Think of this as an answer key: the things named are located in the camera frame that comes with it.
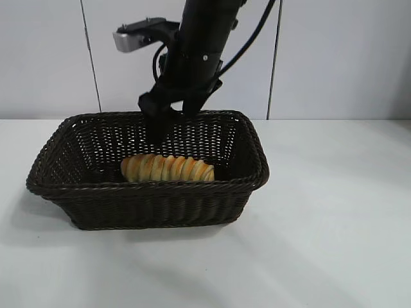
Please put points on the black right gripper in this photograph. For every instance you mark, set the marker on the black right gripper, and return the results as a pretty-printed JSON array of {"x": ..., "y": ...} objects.
[{"x": 192, "y": 70}]

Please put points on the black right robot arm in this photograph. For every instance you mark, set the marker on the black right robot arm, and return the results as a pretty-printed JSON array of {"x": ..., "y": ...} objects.
[{"x": 208, "y": 16}]

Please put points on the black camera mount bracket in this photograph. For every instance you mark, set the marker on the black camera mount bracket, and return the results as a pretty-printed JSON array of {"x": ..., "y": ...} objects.
[{"x": 157, "y": 27}]

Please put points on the long twisted striped bread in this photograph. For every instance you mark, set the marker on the long twisted striped bread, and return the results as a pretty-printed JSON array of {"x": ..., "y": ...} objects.
[{"x": 167, "y": 168}]

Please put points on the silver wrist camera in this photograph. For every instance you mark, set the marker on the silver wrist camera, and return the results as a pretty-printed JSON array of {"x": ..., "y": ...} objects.
[{"x": 128, "y": 41}]

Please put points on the dark brown wicker basket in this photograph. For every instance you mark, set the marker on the dark brown wicker basket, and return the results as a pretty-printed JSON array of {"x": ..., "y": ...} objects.
[{"x": 144, "y": 208}]

